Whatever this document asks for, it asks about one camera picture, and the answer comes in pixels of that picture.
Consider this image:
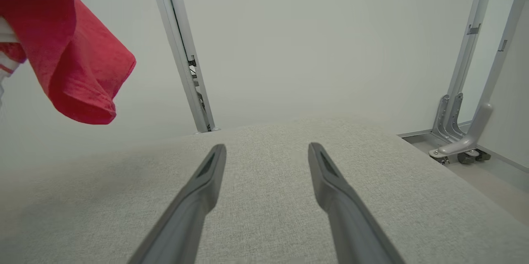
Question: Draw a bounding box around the red garment with white trim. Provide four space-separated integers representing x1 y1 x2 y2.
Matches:
0 0 137 125

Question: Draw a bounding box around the grey double partition post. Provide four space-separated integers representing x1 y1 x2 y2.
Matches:
147 0 216 133

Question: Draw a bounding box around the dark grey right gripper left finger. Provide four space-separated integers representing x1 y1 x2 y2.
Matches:
127 144 227 264

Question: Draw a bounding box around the grey post with bracket feet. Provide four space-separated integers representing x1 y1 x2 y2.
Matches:
431 0 498 143

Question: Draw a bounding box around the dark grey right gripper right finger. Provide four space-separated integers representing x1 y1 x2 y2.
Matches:
308 143 405 264

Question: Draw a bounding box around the grey post with curved leg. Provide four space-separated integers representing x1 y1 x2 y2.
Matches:
429 0 529 159

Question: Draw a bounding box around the black caster wheel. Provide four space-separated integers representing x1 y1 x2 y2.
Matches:
457 150 492 164

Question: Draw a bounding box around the grey floor rail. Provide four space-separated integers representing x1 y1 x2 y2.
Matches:
398 121 529 192

